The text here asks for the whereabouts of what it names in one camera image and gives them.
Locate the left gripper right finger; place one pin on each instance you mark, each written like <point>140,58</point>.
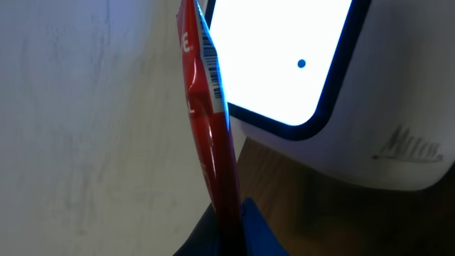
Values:
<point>259,238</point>

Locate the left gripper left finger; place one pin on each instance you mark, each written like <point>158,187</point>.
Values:
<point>204,239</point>

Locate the red coffee stick sachet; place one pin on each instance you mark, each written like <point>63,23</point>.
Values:
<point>210,124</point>

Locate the white barcode scanner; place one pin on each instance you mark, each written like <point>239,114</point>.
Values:
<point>359,90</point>

